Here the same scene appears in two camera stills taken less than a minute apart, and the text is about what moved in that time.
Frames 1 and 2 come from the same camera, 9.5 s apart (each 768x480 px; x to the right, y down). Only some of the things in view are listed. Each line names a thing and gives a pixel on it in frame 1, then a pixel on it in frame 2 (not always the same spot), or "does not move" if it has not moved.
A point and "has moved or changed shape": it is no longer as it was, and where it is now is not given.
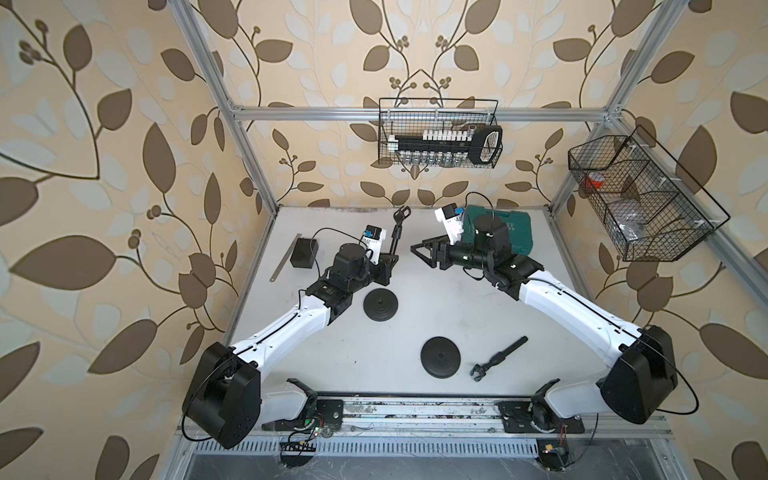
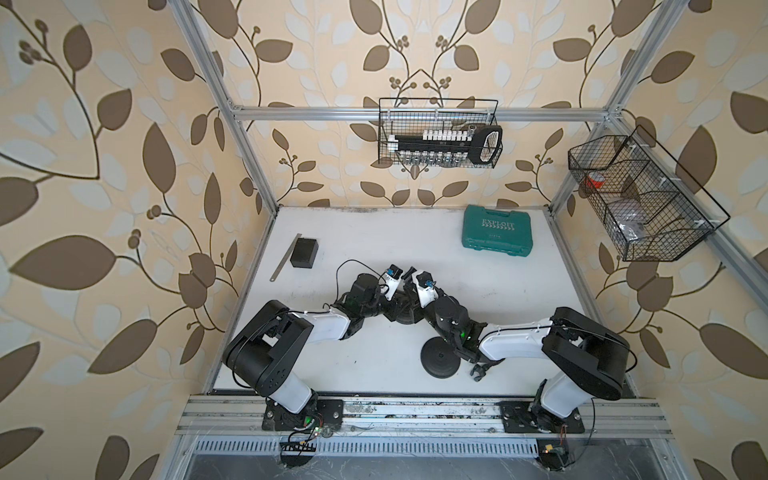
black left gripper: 383,268 → 391,311
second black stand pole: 479,371 does not move
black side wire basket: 649,207 does not move
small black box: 304,253 does not move
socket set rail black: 482,145 does not move
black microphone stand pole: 397,232 → 409,287
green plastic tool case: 517,222 does not move
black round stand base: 380,304 has moved or changed shape
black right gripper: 432,240 → 442,297
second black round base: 440,357 does not move
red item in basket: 595,179 does not move
